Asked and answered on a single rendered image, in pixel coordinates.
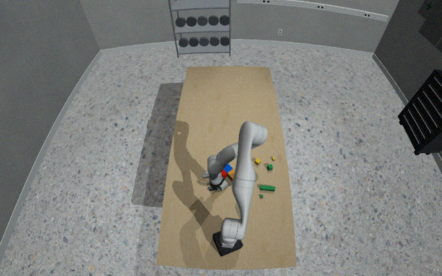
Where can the brown wood-grain cube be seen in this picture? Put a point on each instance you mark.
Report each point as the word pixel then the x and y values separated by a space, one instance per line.
pixel 230 174

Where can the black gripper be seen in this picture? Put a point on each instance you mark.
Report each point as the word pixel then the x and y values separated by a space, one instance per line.
pixel 215 187

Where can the blue cube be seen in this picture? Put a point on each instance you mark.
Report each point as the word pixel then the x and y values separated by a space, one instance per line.
pixel 227 168

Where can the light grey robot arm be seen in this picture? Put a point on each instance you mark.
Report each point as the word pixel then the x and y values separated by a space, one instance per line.
pixel 243 180

